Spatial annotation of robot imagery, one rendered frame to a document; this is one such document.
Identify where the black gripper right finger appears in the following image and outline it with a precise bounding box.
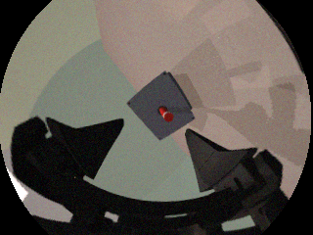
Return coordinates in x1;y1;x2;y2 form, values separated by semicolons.
185;128;257;193

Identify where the red peg with white band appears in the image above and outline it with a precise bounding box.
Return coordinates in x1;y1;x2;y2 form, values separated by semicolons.
160;107;173;121

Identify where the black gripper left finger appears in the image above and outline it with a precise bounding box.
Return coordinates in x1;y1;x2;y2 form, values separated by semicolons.
46;117;124;179

